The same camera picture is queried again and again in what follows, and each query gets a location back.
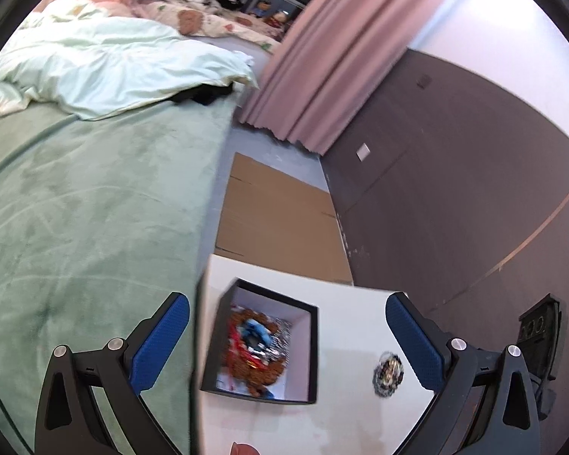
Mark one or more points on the black jewelry box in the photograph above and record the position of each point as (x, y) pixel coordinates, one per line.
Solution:
(308, 341)

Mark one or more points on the bear plush red outfit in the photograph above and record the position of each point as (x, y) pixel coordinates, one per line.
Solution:
(277, 18)

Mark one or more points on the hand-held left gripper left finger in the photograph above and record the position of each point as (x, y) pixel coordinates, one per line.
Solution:
(159, 341)

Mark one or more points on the brown cardboard sheet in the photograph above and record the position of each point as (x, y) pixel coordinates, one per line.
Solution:
(279, 227)

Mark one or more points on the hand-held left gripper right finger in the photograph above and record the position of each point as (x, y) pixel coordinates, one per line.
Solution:
(415, 341)

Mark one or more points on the light green duvet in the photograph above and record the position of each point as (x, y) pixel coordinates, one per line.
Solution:
(99, 61)

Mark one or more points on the white wall socket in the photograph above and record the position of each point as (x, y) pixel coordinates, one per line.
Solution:
(363, 151)

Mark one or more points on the green bed sheet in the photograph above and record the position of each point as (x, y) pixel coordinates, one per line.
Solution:
(99, 246)

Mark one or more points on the person's left hand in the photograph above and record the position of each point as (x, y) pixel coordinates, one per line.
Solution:
(244, 449)

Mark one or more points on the bear print quilt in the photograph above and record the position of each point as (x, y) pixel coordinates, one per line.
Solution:
(218, 21)

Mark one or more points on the bear plush blue outfit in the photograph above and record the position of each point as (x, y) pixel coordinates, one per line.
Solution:
(263, 8)

